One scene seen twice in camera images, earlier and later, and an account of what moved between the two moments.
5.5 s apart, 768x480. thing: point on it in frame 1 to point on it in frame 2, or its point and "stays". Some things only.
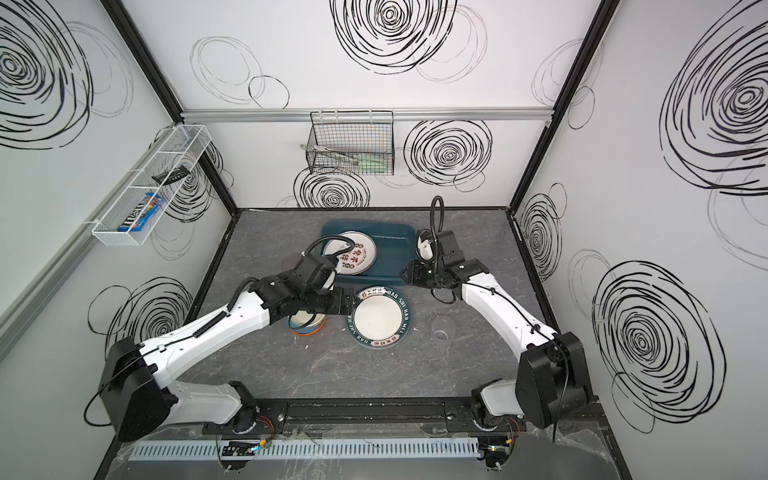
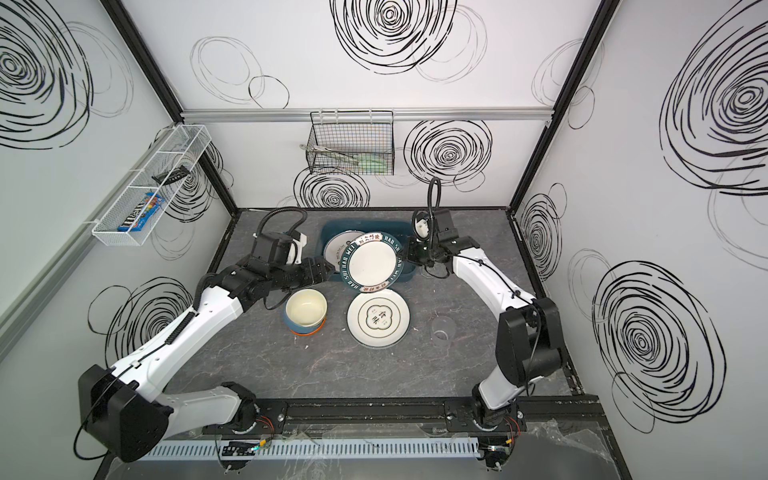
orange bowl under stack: [307, 330] stays
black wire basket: [351, 142] stays
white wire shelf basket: [132, 217] stays
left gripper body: [344, 300] to [318, 271]
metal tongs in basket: [325, 150] stays
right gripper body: [411, 273] to [429, 252]
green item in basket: [372, 163] stays
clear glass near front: [443, 330] stays
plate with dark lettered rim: [378, 317] to [371, 262]
